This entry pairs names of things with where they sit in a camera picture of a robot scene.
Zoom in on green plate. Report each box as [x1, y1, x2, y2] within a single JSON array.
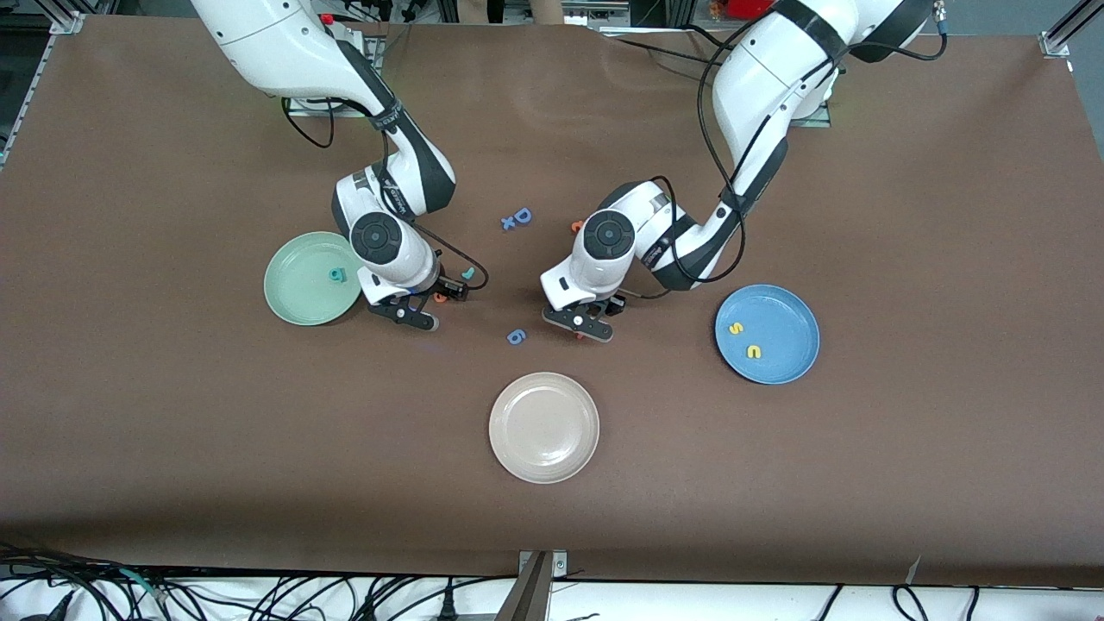
[[263, 230, 365, 327]]

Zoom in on aluminium frame corner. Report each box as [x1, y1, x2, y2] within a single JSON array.
[[1039, 0, 1104, 58]]

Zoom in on short black table cable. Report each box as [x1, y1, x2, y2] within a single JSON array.
[[681, 23, 734, 51]]

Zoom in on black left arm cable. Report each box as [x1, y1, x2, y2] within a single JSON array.
[[625, 0, 943, 300]]

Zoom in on teal tipped cable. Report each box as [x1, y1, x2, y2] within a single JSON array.
[[112, 565, 169, 605]]

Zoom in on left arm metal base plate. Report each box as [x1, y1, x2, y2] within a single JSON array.
[[787, 91, 834, 129]]

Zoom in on blue plate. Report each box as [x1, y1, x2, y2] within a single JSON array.
[[714, 284, 821, 386]]

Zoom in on brown table cover sheet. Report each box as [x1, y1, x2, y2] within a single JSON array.
[[0, 16, 1104, 589]]

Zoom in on long black table cable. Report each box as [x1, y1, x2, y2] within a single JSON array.
[[599, 33, 734, 68]]

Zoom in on aluminium frame rail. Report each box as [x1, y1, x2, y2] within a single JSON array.
[[0, 0, 89, 165]]

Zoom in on aluminium profile beam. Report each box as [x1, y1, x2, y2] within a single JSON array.
[[494, 552, 555, 621]]

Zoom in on beige plate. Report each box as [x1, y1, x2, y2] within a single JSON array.
[[488, 371, 601, 485]]

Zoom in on grey power strip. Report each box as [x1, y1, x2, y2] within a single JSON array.
[[561, 0, 630, 25]]

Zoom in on small metal bracket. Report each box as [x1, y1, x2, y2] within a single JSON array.
[[517, 549, 569, 580]]

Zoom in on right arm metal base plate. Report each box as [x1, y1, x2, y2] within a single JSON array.
[[285, 34, 385, 118]]

